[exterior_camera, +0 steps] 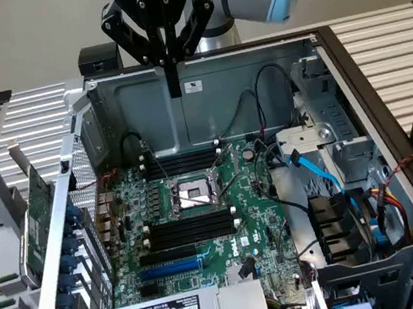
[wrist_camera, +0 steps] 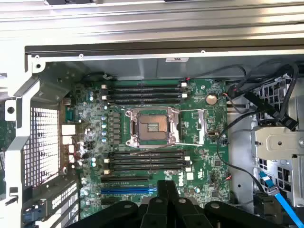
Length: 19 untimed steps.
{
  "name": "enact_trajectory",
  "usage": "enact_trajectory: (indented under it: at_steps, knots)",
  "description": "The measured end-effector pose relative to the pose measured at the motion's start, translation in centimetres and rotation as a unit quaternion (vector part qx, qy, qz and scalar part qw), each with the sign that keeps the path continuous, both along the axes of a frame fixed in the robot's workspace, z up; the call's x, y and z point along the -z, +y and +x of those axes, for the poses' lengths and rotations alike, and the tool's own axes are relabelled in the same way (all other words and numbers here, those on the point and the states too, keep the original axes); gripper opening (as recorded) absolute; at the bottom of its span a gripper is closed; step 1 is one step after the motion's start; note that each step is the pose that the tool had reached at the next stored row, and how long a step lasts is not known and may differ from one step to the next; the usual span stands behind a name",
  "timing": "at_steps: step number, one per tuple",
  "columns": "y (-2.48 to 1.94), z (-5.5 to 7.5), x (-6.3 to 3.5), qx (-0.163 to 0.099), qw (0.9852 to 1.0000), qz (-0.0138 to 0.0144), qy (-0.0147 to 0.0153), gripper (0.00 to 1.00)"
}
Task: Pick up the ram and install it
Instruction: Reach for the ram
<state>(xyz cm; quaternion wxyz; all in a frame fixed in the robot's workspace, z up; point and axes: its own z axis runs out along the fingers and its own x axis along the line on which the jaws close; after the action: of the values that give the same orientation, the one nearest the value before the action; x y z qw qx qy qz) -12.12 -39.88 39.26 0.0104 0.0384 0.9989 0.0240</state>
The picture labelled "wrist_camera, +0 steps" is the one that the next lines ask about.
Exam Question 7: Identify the RAM slot white latches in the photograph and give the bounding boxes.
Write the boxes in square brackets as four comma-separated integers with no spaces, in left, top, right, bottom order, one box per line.
[101,82,188,90]
[104,155,191,164]
[101,93,189,100]
[104,165,192,175]

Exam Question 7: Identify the RAM slot black latches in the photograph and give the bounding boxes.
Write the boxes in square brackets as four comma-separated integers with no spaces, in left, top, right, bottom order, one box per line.
[105,89,188,95]
[108,161,188,168]
[108,151,185,158]
[105,98,188,105]

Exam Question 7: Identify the blue expansion slot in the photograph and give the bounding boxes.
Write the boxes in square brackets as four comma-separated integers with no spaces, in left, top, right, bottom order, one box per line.
[100,187,158,195]

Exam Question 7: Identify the short black expansion slot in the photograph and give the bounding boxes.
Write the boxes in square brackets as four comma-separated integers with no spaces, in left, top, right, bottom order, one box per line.
[101,197,121,205]

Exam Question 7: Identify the long black expansion slot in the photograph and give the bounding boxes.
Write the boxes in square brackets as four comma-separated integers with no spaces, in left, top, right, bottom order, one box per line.
[100,175,150,183]

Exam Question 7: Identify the green motherboard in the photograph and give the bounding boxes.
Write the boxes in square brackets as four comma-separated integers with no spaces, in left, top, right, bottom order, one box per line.
[65,78,230,220]

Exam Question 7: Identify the silver CPU socket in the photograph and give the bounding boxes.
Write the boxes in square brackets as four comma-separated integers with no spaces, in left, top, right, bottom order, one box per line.
[125,106,181,149]

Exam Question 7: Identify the metal socket cover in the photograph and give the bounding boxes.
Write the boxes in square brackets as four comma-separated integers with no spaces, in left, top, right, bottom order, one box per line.
[167,106,207,146]

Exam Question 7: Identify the grey metal disk bay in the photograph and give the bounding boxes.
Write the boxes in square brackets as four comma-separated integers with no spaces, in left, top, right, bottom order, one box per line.
[250,71,304,209]

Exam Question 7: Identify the open grey PC case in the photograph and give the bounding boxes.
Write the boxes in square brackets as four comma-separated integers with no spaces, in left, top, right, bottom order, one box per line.
[4,39,304,228]

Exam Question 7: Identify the black plastic drive bracket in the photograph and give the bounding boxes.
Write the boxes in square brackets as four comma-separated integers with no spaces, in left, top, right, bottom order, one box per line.
[252,191,285,223]

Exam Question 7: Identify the black looping wire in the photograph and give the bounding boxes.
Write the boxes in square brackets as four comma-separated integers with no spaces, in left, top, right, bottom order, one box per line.
[216,110,266,193]

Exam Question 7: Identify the light blue flat wire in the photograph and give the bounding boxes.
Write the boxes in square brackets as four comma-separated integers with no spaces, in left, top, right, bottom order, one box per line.
[258,170,304,228]

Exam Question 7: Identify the thick black wire with plug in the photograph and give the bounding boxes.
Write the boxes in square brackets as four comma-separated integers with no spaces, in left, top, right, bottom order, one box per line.
[228,62,300,131]

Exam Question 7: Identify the thin black wire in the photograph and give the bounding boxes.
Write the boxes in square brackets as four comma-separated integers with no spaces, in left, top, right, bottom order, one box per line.
[184,65,249,83]

